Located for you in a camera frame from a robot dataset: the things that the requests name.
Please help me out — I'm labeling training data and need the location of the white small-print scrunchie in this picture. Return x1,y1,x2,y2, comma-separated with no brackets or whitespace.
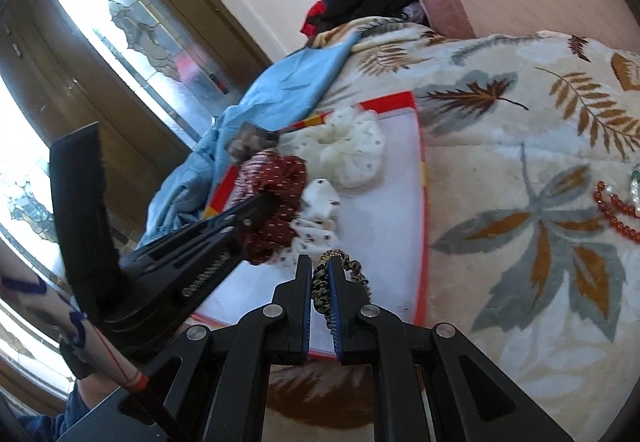
282,178,343,268

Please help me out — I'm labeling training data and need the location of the red white plaid scrunchie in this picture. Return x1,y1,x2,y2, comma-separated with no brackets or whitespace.
232,148,281,203

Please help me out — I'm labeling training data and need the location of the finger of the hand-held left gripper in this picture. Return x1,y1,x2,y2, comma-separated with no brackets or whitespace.
134,191,282,304

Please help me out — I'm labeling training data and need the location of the dark red dotted scrunchie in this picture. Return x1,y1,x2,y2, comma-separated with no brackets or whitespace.
240,153,308,265

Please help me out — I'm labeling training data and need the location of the leaf-print fleece blanket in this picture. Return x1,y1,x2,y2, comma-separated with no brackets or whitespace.
260,17,640,442

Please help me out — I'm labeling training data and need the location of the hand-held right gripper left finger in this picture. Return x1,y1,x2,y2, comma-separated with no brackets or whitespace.
117,255,314,442

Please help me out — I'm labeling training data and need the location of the red bead bracelet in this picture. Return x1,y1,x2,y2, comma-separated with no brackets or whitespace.
592,181,640,244

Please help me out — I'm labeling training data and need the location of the wooden door with frosted glass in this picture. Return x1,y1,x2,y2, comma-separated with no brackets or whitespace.
0,0,273,418

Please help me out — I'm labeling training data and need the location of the leopard print scrunchie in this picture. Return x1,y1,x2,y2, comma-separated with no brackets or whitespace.
311,249,372,338

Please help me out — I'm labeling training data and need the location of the pearl bracelet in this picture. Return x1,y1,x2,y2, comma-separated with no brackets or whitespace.
602,167,640,220

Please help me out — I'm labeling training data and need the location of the person's left forearm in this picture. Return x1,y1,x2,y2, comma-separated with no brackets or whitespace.
15,374,126,442

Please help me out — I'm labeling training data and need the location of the red cardboard box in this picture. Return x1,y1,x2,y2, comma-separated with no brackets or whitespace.
192,91,431,360

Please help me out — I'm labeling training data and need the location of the large cream scrunchie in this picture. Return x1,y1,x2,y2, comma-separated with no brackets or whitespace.
292,108,386,189

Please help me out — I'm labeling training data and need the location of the light blue cloth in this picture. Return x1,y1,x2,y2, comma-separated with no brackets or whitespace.
137,30,363,248

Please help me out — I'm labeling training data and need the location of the red cloth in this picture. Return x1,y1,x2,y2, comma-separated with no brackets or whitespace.
300,0,331,37

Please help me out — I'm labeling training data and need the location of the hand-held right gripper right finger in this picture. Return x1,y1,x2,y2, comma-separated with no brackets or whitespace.
327,256,576,442

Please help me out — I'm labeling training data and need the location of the grey-brown fuzzy scrunchie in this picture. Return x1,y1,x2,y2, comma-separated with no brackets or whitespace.
227,121,281,165

